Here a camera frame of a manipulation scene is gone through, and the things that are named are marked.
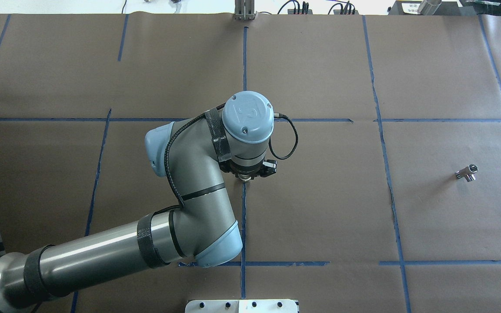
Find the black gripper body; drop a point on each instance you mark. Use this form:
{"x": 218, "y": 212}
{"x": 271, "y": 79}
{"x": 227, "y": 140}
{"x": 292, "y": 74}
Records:
{"x": 245, "y": 171}

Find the metal pipe fitting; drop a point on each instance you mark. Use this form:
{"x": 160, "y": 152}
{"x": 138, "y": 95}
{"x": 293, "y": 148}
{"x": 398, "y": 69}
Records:
{"x": 467, "y": 173}

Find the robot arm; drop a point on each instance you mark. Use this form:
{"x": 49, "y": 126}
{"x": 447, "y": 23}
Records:
{"x": 192, "y": 157}

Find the black power strip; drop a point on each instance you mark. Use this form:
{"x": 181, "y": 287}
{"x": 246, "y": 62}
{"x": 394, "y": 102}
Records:
{"x": 300, "y": 10}

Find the black control box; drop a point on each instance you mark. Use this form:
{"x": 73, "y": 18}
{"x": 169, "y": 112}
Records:
{"x": 409, "y": 7}

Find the white pedestal column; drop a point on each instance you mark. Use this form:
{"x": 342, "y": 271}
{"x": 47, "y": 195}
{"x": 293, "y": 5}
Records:
{"x": 243, "y": 306}

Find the aluminium frame post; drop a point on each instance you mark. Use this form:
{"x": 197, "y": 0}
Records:
{"x": 244, "y": 10}

